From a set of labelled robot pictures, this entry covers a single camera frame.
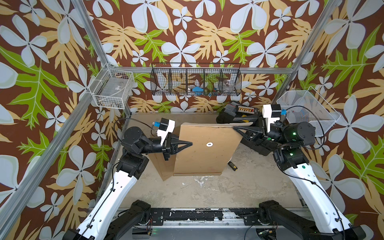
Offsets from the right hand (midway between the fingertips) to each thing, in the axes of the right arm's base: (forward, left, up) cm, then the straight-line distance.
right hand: (234, 126), depth 51 cm
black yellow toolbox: (+36, -13, -29) cm, 48 cm away
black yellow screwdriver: (+7, -10, -46) cm, 47 cm away
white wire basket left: (+40, +62, -12) cm, 74 cm away
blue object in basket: (+46, +11, -18) cm, 51 cm away
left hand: (-3, +15, -5) cm, 17 cm away
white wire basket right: (+30, -51, -18) cm, 62 cm away
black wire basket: (+54, +13, -15) cm, 58 cm away
